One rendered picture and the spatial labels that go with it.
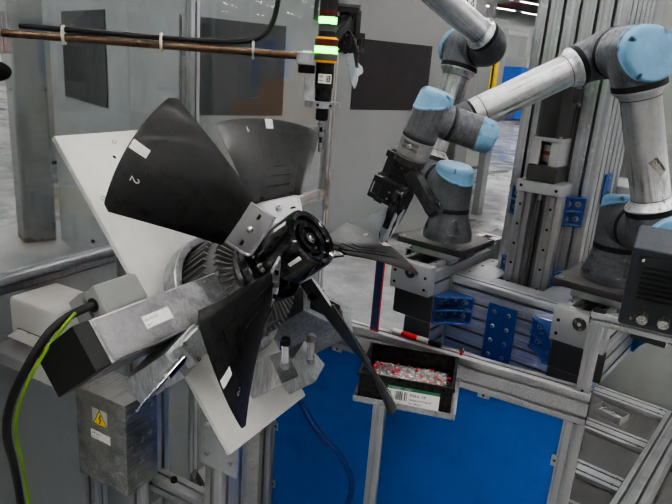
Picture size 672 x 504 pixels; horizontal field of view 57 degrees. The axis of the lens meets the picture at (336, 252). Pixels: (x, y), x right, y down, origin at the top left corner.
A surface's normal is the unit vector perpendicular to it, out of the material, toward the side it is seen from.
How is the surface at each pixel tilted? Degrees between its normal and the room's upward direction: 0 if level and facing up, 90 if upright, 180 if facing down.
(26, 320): 90
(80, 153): 50
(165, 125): 68
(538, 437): 90
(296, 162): 33
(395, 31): 90
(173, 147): 72
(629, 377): 90
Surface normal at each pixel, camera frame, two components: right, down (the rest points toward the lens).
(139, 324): 0.71, -0.46
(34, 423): 0.87, 0.21
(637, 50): 0.09, 0.18
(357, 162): 0.62, 0.27
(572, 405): -0.49, 0.22
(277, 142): 0.16, -0.61
